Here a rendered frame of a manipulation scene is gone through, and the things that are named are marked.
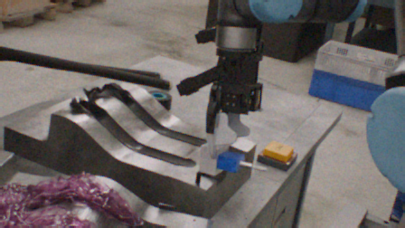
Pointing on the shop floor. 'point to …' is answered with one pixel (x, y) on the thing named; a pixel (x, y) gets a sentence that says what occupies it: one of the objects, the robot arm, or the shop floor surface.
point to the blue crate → (344, 90)
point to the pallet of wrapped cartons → (25, 12)
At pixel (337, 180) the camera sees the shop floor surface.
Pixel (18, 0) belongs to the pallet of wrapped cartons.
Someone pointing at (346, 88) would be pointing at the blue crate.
